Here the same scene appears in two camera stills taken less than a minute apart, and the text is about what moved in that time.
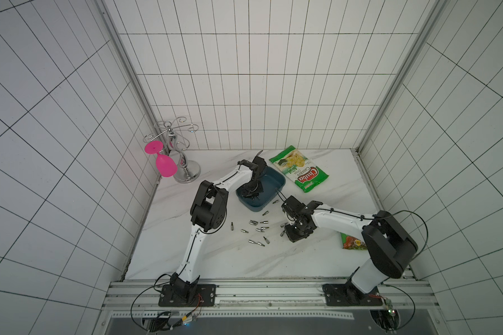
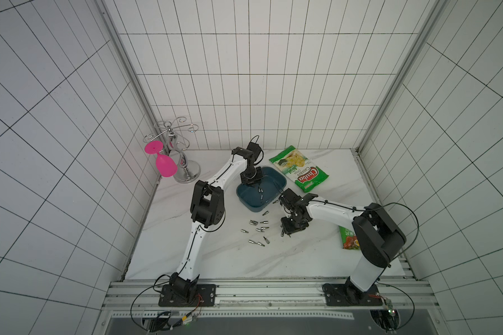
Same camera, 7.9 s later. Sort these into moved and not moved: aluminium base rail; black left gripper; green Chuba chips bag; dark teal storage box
Moved: black left gripper
Not moved: green Chuba chips bag; aluminium base rail; dark teal storage box
